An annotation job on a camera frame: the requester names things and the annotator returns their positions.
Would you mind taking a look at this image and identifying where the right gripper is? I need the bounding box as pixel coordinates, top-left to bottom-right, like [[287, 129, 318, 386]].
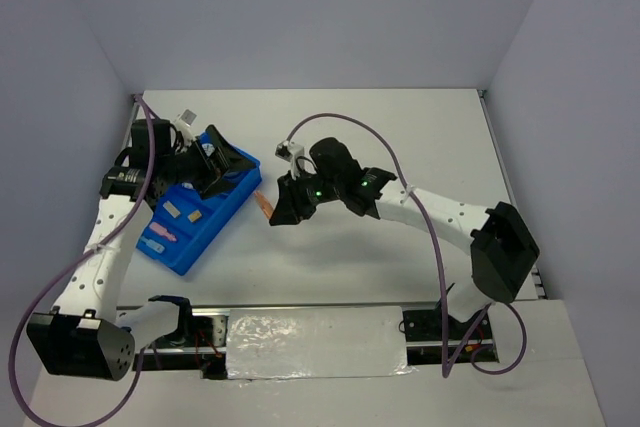
[[270, 166, 344, 225]]

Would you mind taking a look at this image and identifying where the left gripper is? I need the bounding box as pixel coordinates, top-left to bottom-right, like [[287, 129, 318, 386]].
[[159, 125, 255, 201]]

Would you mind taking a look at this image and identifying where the orange correction tape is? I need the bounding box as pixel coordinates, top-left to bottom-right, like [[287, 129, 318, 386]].
[[254, 191, 274, 219]]

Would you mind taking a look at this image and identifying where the small tan eraser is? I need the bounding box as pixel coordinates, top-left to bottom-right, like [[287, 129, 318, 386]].
[[188, 210, 202, 223]]

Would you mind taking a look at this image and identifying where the grey eraser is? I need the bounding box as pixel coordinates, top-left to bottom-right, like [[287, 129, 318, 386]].
[[163, 201, 181, 218]]

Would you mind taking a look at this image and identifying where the pink correction tape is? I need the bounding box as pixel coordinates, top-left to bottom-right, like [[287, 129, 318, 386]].
[[149, 222, 177, 242]]

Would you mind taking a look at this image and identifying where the light blue correction tape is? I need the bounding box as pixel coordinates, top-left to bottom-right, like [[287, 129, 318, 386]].
[[140, 236, 165, 254]]

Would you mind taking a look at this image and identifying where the blue cleaning gel jar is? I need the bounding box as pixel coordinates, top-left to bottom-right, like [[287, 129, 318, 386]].
[[201, 143, 216, 158]]

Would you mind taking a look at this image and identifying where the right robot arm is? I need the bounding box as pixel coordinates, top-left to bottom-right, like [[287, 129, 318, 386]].
[[269, 137, 540, 338]]

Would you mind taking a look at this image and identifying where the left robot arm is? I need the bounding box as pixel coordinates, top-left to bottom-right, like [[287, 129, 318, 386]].
[[26, 111, 261, 381]]

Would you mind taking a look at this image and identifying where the blue plastic divided tray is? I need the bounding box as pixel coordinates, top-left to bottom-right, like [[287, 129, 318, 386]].
[[137, 156, 262, 276]]

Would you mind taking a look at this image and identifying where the silver foil sheet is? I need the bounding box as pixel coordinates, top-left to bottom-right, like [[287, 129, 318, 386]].
[[226, 306, 412, 380]]

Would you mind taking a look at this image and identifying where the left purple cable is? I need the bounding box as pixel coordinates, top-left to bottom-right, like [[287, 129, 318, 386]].
[[8, 94, 164, 427]]

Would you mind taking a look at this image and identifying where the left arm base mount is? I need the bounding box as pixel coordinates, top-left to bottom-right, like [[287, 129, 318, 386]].
[[142, 309, 229, 380]]

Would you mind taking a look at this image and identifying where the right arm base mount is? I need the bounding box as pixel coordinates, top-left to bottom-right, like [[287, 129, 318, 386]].
[[398, 308, 498, 366]]

